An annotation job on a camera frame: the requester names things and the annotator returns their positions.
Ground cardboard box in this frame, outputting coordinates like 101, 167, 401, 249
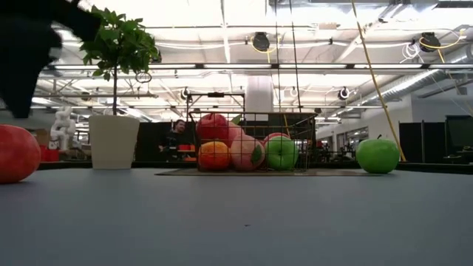
25, 128, 51, 147

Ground black camera rig frame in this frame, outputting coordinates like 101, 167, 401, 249
186, 91, 246, 114

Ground red apple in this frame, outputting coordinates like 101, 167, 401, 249
0, 124, 42, 185
195, 112, 230, 143
262, 132, 292, 143

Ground green apple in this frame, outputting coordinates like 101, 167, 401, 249
264, 135, 299, 171
355, 134, 401, 174

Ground red storage bins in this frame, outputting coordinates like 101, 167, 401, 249
39, 144, 60, 163

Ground person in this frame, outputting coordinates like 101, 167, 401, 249
158, 118, 188, 162

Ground orange red round fruit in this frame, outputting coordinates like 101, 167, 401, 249
197, 140, 232, 171

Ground silver ventilation duct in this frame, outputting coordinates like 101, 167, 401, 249
364, 44, 473, 108

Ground black table frame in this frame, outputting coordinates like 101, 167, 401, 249
36, 160, 473, 175

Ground grey brown place mat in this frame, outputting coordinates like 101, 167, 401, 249
154, 168, 385, 177

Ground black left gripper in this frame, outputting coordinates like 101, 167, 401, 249
0, 0, 103, 120

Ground bronze wire basket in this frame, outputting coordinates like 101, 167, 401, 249
187, 110, 318, 173

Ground yellow hanging cable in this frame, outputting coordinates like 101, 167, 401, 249
349, 0, 407, 163

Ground pink peach with green leaf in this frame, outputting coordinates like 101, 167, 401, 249
225, 114, 247, 143
229, 133, 266, 172

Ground green leafy small tree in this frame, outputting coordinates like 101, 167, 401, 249
79, 5, 162, 116

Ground white plant pot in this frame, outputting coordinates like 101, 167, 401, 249
87, 114, 141, 170

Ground white column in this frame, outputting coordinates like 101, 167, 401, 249
245, 75, 275, 122

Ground long ceiling light strip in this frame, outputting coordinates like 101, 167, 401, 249
42, 62, 473, 71

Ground black partition panel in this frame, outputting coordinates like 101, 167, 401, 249
135, 121, 197, 163
398, 121, 446, 163

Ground white coiled cable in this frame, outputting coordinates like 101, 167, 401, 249
401, 42, 422, 64

